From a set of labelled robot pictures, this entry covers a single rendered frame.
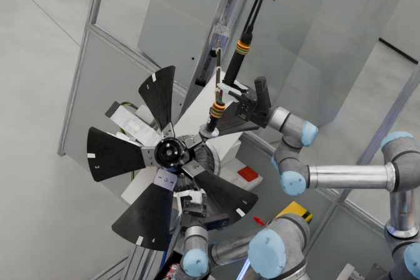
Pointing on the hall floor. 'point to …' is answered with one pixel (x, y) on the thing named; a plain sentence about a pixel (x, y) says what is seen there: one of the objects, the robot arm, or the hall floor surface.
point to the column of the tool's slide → (194, 90)
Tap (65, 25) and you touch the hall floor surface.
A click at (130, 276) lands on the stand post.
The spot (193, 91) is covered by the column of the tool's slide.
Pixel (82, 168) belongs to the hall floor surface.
